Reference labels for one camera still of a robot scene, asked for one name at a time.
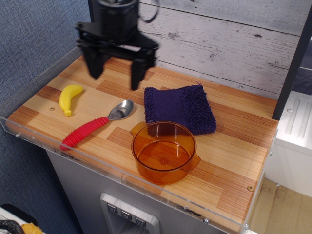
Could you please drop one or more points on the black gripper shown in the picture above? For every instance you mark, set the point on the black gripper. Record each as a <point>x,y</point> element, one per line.
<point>129,43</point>

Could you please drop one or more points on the right dark vertical post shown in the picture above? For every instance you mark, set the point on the right dark vertical post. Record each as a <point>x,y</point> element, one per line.
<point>294,67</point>

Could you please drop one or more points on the left dark vertical post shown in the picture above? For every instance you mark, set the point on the left dark vertical post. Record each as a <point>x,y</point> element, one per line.
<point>101,29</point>

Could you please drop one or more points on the white ridged side appliance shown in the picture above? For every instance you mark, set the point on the white ridged side appliance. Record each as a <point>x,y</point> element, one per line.
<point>290,159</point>

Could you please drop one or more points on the dark vertical post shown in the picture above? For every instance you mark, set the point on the dark vertical post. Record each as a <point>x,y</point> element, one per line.
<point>294,67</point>
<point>101,29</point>

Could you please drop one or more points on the silver dispenser panel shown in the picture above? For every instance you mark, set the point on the silver dispenser panel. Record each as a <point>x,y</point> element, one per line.
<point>124,218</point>

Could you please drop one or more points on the yellow tape piece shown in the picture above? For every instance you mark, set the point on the yellow tape piece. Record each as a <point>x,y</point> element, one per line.
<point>30,228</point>

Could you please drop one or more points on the orange transparent pot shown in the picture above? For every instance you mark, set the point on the orange transparent pot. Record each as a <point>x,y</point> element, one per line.
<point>165,152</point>

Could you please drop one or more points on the grey cabinet front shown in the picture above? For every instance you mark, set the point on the grey cabinet front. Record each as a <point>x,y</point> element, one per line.
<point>84,185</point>

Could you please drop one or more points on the yellow toy banana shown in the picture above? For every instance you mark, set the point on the yellow toy banana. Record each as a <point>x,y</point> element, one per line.
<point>66,96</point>

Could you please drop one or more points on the purple folded towel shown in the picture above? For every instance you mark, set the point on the purple folded towel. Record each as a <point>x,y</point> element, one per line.
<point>187,106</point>

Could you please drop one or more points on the red handled metal spoon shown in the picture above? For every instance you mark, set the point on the red handled metal spoon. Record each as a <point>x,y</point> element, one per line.
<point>121,111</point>

